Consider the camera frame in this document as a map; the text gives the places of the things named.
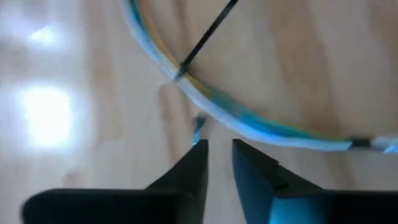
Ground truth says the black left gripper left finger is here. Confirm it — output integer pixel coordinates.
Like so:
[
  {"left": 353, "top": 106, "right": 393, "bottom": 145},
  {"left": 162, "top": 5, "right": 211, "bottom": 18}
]
[{"left": 21, "top": 139, "right": 209, "bottom": 224}]

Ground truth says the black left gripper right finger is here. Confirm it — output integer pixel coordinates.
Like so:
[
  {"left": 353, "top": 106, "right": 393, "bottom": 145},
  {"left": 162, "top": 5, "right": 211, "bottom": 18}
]
[{"left": 231, "top": 139, "right": 398, "bottom": 224}]

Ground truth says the multicolour wire harness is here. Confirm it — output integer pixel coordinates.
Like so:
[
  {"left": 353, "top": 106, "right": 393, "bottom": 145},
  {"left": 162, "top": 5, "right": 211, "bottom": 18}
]
[{"left": 123, "top": 0, "right": 398, "bottom": 155}]

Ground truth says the black zip tie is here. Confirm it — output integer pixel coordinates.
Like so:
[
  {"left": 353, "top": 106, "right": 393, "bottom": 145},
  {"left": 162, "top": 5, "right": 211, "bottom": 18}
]
[{"left": 174, "top": 0, "right": 240, "bottom": 82}]

